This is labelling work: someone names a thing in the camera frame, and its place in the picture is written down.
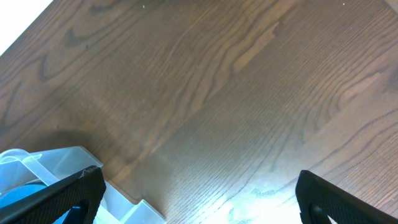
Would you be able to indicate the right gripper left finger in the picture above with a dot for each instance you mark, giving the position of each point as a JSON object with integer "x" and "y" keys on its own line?
{"x": 77, "y": 196}

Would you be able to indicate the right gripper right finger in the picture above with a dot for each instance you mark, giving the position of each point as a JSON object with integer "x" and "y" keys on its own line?
{"x": 321, "y": 202}

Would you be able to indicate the dark blue bowl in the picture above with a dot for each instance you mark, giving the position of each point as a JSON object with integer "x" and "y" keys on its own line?
{"x": 18, "y": 193}

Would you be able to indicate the clear plastic storage bin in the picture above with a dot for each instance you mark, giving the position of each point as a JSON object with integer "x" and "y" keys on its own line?
{"x": 19, "y": 167}

